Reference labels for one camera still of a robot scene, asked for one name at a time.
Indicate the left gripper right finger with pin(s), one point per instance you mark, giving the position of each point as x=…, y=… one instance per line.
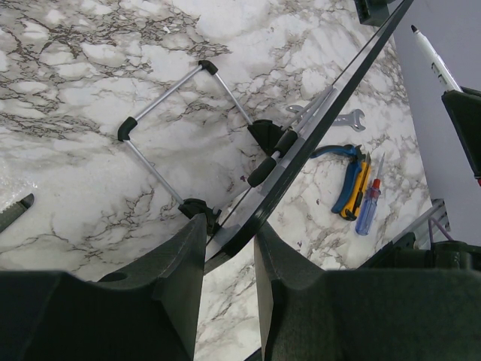
x=308, y=313

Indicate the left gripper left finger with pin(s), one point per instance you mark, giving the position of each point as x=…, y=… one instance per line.
x=146, y=310

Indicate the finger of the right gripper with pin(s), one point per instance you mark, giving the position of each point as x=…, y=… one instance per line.
x=463, y=108

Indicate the white whiteboard marker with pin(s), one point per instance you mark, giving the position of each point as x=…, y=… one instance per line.
x=435, y=62

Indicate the small black-framed whiteboard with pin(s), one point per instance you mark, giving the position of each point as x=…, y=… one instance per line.
x=287, y=149

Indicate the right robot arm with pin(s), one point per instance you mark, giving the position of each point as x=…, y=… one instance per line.
x=448, y=254

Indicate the yellow utility knife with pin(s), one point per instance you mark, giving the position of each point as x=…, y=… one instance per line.
x=362, y=170

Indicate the silver combination wrench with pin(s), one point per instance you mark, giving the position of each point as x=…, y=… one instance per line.
x=352, y=120

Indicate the blue red screwdriver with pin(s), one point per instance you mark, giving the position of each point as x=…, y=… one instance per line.
x=369, y=205

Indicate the black flat box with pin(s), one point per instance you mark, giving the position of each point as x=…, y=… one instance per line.
x=372, y=12

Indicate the blue handled pliers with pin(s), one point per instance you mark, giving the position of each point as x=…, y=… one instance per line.
x=352, y=171

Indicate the black wire stripper pliers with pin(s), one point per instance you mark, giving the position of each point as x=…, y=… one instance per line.
x=15, y=210

